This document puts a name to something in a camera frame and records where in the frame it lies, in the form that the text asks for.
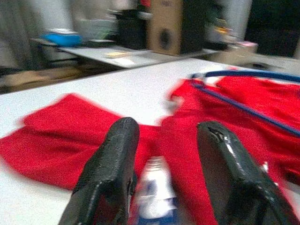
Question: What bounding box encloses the blue wire hanger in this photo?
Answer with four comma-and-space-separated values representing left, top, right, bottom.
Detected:
190, 69, 300, 138

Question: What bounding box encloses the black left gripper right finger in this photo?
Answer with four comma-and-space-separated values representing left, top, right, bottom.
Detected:
197, 120, 300, 225

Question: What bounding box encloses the large black panel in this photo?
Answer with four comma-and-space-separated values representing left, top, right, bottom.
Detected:
246, 0, 300, 57

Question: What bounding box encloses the black flat tray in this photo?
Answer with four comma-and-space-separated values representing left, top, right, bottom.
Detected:
88, 39, 115, 47

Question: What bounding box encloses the white side table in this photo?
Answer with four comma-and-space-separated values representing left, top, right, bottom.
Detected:
30, 38, 218, 68

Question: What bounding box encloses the blue plastic basin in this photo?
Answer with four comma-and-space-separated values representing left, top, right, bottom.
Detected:
41, 29, 83, 47

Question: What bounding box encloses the red sweater with white print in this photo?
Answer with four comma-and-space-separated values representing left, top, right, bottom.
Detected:
0, 76, 300, 225

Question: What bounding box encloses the colourful plastic toy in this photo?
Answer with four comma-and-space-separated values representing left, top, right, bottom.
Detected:
210, 18, 233, 40

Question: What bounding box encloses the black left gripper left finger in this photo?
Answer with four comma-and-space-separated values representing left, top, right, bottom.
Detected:
58, 116, 141, 225

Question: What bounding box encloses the wooden speaker box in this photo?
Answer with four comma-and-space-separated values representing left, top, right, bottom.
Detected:
147, 0, 207, 57

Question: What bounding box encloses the black box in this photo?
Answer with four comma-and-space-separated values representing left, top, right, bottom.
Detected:
114, 9, 150, 50

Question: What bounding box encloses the white low bench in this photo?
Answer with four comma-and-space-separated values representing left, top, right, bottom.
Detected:
206, 44, 300, 71

